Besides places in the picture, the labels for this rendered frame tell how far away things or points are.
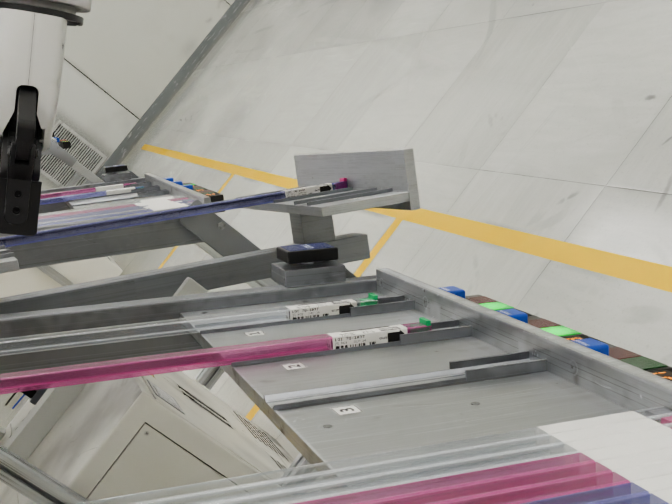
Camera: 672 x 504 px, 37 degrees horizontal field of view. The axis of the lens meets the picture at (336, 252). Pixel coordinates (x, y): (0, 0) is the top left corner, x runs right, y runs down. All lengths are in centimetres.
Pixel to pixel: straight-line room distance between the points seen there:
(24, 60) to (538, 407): 43
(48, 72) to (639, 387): 46
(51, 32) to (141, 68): 763
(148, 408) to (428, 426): 120
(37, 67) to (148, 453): 111
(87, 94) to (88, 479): 671
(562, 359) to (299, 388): 17
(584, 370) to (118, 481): 123
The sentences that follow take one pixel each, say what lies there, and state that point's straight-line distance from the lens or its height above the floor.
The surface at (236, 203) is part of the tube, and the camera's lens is 117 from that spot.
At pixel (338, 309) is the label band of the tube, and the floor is 78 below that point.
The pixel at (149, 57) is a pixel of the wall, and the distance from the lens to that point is 841.
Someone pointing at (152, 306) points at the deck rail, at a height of 88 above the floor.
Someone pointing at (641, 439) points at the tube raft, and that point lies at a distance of 54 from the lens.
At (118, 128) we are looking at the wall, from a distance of 837.
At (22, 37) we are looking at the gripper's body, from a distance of 76.
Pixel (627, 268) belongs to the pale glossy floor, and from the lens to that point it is 204.
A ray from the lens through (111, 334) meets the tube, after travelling 83.
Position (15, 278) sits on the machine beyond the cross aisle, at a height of 46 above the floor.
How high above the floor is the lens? 110
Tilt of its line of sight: 20 degrees down
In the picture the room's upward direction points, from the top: 51 degrees counter-clockwise
